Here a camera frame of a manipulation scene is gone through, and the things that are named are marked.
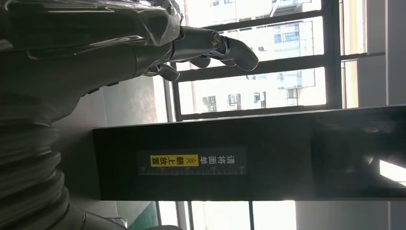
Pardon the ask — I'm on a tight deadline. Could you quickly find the yellow and black scanner label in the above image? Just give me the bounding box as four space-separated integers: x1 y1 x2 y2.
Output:
137 147 248 176

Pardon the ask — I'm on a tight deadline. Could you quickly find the black inbound scanner machine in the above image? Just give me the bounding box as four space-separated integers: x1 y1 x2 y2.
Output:
92 104 406 202

